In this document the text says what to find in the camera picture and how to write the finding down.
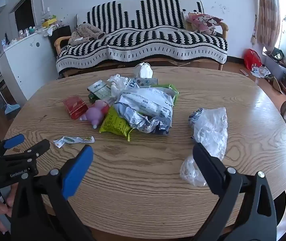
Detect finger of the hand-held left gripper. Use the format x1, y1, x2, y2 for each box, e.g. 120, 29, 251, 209
0, 134, 25, 156
15, 139, 51, 161

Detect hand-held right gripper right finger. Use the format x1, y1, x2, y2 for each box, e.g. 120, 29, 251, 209
192, 143, 277, 241

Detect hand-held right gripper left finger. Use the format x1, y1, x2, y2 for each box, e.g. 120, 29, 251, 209
10, 144, 101, 241

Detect small clear plastic wrap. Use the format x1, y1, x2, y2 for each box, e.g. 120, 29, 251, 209
180, 155, 208, 187

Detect white green torn wrapper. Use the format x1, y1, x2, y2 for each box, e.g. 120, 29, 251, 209
53, 136, 95, 148

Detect blue broom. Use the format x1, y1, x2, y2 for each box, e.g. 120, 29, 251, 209
0, 56, 20, 114

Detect clear crumpled plastic bag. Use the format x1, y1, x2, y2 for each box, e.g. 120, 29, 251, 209
193, 107, 228, 160

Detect grey blue crumpled wrapper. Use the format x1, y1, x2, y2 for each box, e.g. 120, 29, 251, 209
188, 108, 205, 131

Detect red box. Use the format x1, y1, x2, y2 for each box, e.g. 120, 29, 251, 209
63, 95, 89, 119

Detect purple pig toy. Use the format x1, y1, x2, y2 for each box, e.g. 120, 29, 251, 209
80, 100, 110, 130

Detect yellow-green snack packet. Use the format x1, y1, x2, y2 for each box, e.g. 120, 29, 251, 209
99, 105, 134, 141

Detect white cabinet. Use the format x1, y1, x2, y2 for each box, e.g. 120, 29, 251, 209
0, 29, 58, 101

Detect white green medicine box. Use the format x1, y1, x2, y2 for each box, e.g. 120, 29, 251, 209
87, 80, 112, 101

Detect white blue crumpled bag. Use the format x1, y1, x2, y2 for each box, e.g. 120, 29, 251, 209
114, 87, 175, 135

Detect white crumpled plastic bag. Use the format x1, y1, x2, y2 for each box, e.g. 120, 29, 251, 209
107, 74, 129, 98

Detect patterned tissue pack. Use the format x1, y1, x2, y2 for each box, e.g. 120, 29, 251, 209
128, 62, 158, 89

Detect scattered printed papers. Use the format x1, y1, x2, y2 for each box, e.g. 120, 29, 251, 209
251, 65, 271, 78

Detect group of small bottles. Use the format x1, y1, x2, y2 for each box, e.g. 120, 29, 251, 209
18, 26, 37, 38

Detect black side cabinet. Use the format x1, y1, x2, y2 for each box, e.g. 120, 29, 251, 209
48, 25, 72, 56

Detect red plastic bag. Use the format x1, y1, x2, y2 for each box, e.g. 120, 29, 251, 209
244, 49, 262, 70

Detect yellow box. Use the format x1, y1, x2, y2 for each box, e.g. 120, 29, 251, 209
42, 17, 57, 28

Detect brown plush toy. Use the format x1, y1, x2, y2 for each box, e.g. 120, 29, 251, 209
68, 22, 106, 46

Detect sofa with black-white blanket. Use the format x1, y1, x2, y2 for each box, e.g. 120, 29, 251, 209
56, 0, 228, 77

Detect pink cartoon pillow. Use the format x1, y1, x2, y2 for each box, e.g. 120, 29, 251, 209
184, 11, 225, 34

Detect brown patterned curtain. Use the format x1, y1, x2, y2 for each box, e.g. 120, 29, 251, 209
257, 0, 282, 53

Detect wooden sofa frame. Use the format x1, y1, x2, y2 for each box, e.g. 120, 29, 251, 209
54, 21, 230, 77

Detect hanging wall ornament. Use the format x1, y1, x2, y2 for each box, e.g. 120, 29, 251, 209
251, 15, 257, 44

